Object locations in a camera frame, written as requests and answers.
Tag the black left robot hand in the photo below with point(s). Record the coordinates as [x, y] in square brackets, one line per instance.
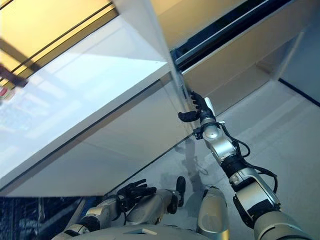
[135, 190]

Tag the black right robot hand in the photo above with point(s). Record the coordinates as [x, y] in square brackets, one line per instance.
[202, 112]

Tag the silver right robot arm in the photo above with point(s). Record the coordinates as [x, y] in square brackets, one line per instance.
[255, 190]

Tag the steel bottom fridge drawer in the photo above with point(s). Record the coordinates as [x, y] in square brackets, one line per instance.
[230, 98]

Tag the grey robot torso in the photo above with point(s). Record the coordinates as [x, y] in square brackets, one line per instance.
[135, 233]

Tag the silver right robot leg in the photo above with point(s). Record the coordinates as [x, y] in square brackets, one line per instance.
[212, 212]

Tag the white pull-out drawer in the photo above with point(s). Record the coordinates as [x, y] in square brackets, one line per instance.
[190, 22]

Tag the tall white cabinet panel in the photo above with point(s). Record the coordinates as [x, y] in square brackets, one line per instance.
[140, 30]

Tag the brushed steel side column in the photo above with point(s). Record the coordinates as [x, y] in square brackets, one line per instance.
[305, 62]

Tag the yellow lit window black frame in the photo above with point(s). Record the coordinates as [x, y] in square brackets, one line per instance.
[50, 25]

